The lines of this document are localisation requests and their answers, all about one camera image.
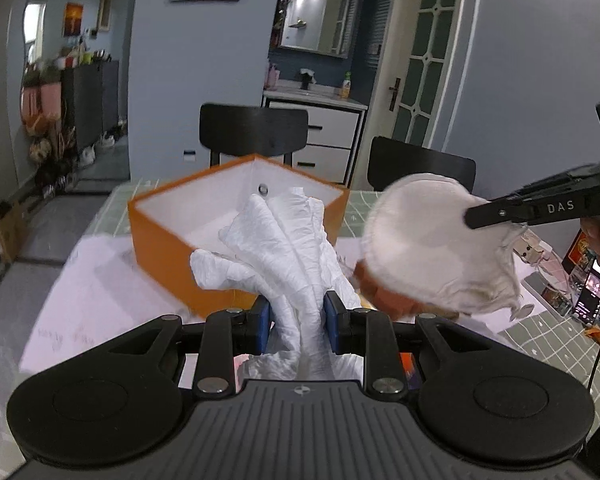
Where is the white towel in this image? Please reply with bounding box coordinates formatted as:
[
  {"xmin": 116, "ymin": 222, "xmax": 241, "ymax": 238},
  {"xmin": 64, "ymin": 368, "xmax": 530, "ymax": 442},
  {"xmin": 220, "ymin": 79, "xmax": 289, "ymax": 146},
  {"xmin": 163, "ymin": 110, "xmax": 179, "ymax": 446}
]
[{"xmin": 189, "ymin": 188, "xmax": 363, "ymax": 380}]

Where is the orange framed picture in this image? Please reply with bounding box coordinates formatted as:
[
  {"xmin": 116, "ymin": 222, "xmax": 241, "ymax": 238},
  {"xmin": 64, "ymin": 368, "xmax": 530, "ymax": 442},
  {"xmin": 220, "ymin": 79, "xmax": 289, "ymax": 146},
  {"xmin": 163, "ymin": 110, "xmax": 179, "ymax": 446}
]
[{"xmin": 62, "ymin": 2, "xmax": 84, "ymax": 37}]

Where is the black chair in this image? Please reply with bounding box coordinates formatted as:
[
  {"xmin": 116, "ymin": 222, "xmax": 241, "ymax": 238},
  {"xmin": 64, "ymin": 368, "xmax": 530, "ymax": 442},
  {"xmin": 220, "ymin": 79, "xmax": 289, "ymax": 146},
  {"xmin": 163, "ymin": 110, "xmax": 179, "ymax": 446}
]
[
  {"xmin": 198, "ymin": 103, "xmax": 309, "ymax": 166},
  {"xmin": 366, "ymin": 136, "xmax": 477, "ymax": 192}
]

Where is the black sideboard cabinet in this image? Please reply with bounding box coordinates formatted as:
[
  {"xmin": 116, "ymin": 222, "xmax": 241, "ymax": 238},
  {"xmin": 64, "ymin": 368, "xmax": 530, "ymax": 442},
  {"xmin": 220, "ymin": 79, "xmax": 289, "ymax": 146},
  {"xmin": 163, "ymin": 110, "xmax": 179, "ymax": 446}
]
[{"xmin": 61, "ymin": 61, "xmax": 119, "ymax": 152}]

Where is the black chair left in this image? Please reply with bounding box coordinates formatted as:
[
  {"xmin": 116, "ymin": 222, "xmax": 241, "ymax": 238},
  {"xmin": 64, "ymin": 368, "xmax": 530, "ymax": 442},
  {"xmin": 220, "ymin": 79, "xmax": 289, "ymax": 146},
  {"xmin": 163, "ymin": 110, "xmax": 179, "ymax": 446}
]
[{"xmin": 198, "ymin": 103, "xmax": 309, "ymax": 166}]

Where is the wall mirror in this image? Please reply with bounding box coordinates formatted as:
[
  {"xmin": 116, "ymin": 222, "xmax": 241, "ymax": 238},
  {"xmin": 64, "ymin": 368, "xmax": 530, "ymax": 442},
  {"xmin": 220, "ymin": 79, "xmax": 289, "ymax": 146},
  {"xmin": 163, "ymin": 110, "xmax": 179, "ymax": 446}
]
[{"xmin": 272, "ymin": 0, "xmax": 358, "ymax": 58}]

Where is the orange cardboard box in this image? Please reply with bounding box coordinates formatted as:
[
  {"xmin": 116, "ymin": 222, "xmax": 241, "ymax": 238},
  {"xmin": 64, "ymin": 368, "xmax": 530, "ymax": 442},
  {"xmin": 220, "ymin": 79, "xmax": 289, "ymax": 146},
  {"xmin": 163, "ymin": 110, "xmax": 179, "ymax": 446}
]
[{"xmin": 128, "ymin": 155, "xmax": 349, "ymax": 318}]

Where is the green white door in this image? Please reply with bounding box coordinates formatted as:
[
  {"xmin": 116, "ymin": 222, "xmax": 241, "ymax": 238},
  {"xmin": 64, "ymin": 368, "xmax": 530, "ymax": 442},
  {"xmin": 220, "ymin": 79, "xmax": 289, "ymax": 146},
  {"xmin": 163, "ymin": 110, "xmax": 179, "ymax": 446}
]
[{"xmin": 379, "ymin": 0, "xmax": 470, "ymax": 149}]

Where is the green cap bottle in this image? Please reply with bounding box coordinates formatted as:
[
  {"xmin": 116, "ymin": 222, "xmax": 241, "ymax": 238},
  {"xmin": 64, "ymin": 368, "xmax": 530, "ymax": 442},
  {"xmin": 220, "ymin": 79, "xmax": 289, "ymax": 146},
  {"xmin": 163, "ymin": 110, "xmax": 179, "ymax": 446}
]
[{"xmin": 340, "ymin": 72, "xmax": 352, "ymax": 100}]

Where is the brown sponge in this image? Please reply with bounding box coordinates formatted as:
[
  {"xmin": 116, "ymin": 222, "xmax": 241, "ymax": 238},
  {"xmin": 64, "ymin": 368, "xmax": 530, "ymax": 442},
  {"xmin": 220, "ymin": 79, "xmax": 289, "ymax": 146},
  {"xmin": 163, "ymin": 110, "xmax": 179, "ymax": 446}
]
[{"xmin": 353, "ymin": 260, "xmax": 427, "ymax": 321}]

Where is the white drawer cabinet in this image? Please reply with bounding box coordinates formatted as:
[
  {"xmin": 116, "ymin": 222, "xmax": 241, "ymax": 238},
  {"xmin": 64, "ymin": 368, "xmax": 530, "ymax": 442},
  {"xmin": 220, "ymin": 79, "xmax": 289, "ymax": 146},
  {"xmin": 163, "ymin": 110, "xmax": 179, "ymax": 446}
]
[{"xmin": 262, "ymin": 87, "xmax": 367, "ymax": 186}]

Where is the black chair right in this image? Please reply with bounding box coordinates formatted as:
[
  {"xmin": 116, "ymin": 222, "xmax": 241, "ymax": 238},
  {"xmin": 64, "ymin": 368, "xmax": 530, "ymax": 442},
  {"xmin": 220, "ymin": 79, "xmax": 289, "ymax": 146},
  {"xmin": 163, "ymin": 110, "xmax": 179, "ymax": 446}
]
[{"xmin": 366, "ymin": 136, "xmax": 477, "ymax": 192}]

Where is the pink flower bouquet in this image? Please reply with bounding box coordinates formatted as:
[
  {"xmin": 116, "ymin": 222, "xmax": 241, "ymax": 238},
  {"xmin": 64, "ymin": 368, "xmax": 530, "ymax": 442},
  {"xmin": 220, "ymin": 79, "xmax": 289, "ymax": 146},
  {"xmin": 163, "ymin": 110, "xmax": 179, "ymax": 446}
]
[{"xmin": 20, "ymin": 64, "xmax": 61, "ymax": 138}]

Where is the cream drawstring pouch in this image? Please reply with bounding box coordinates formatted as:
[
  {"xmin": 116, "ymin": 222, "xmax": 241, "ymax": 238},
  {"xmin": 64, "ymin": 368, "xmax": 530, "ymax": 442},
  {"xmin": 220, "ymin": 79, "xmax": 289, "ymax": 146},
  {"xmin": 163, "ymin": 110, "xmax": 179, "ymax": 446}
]
[{"xmin": 361, "ymin": 174, "xmax": 526, "ymax": 318}]

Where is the green checked tablecloth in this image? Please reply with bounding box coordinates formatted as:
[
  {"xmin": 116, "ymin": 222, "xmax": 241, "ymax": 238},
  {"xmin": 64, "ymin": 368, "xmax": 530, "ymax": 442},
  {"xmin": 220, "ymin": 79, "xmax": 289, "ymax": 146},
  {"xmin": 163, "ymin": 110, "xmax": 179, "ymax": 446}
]
[{"xmin": 85, "ymin": 179, "xmax": 600, "ymax": 426}]

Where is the wooden block toy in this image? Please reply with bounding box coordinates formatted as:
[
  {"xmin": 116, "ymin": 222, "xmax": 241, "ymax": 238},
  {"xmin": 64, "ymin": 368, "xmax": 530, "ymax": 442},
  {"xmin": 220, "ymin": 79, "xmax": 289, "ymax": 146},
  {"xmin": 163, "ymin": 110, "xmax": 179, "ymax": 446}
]
[{"xmin": 513, "ymin": 231, "xmax": 544, "ymax": 266}]

